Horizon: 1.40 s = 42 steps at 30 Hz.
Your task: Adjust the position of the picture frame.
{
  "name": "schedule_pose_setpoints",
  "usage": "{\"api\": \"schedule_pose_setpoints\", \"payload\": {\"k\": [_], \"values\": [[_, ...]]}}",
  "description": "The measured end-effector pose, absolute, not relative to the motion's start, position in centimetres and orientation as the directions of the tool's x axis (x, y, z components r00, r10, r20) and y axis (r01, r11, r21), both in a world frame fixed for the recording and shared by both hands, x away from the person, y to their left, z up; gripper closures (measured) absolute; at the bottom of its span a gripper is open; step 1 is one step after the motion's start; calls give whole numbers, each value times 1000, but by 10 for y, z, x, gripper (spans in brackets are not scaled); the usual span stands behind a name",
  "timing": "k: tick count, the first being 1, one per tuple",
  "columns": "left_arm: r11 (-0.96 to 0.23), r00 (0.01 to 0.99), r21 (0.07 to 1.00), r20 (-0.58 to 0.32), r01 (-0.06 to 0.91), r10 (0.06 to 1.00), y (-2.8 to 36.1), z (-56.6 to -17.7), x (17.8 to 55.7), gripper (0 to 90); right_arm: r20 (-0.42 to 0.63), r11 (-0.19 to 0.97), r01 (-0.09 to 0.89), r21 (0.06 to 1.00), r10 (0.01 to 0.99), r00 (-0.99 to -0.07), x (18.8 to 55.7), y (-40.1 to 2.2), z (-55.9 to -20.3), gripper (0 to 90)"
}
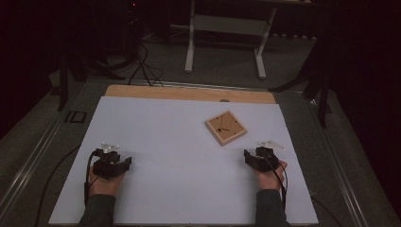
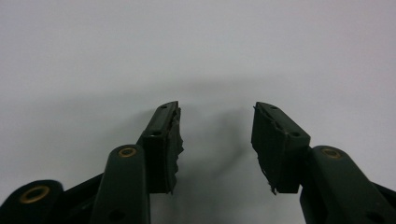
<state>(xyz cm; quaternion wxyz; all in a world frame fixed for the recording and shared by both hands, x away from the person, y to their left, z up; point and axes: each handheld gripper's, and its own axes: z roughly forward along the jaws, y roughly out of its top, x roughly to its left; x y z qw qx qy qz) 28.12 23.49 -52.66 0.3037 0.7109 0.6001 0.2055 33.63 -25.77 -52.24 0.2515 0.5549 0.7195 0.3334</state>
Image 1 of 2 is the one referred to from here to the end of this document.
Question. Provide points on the person's left hand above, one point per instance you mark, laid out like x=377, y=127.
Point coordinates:
x=104, y=187

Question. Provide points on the wooden photo frame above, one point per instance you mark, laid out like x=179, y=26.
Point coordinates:
x=225, y=127

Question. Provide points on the white metal stand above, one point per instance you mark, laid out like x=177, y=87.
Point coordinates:
x=227, y=25

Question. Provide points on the person's right hand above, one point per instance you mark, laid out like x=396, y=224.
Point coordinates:
x=269, y=181

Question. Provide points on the metal floor rail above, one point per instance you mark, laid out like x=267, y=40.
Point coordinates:
x=342, y=176
x=28, y=167
x=205, y=85

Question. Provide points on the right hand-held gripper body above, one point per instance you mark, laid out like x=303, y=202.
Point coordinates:
x=266, y=160

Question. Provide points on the white table sheet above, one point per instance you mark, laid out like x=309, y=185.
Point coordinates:
x=176, y=176

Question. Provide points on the black tripod stand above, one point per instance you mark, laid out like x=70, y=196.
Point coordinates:
x=63, y=82
x=323, y=94

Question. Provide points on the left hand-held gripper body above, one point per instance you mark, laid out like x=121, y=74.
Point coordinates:
x=107, y=164

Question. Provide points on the black floor socket box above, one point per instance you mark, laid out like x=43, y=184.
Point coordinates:
x=75, y=117

